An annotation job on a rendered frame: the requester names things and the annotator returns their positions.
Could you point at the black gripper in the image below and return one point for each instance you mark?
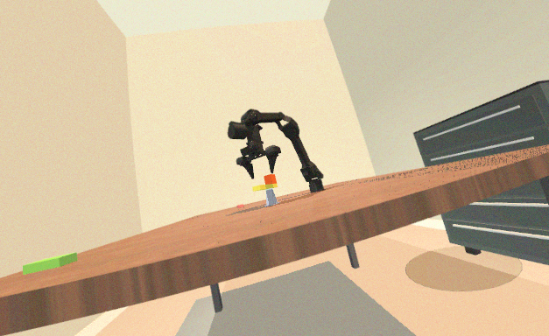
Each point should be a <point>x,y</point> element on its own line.
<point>270,152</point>

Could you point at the green flat bar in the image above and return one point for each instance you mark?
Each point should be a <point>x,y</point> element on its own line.
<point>49,263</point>

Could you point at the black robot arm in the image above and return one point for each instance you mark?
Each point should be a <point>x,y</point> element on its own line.
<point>249,127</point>

